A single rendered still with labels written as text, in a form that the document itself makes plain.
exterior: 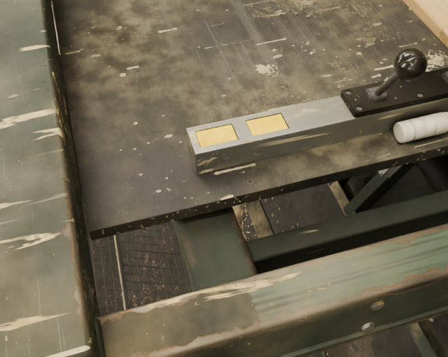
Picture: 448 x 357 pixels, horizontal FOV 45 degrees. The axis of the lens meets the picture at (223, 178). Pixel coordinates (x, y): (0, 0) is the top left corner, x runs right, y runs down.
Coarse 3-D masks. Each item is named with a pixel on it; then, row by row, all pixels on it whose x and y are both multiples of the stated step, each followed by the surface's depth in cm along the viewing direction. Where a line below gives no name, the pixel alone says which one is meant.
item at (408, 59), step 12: (408, 48) 62; (396, 60) 62; (408, 60) 61; (420, 60) 61; (396, 72) 63; (408, 72) 62; (420, 72) 62; (384, 84) 69; (372, 96) 72; (384, 96) 72
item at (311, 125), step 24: (336, 96) 74; (240, 120) 72; (288, 120) 71; (312, 120) 71; (336, 120) 71; (360, 120) 72; (384, 120) 74; (192, 144) 69; (216, 144) 69; (240, 144) 69; (264, 144) 70; (288, 144) 71; (312, 144) 73; (216, 168) 71
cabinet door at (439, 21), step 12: (408, 0) 95; (420, 0) 94; (432, 0) 94; (444, 0) 94; (420, 12) 93; (432, 12) 91; (444, 12) 91; (432, 24) 90; (444, 24) 89; (444, 36) 88
